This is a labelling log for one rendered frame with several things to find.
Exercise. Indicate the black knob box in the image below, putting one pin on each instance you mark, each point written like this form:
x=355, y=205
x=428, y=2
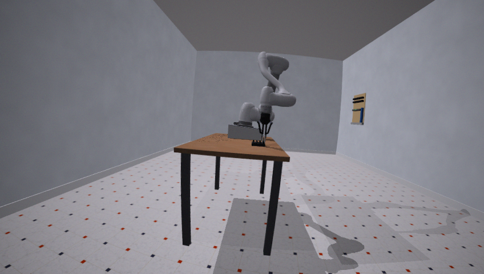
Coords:
x=256, y=143

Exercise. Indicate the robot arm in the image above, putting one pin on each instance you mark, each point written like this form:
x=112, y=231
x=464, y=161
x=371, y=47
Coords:
x=268, y=98

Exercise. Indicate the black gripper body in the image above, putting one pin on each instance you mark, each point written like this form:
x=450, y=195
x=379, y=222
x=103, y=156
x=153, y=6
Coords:
x=265, y=117

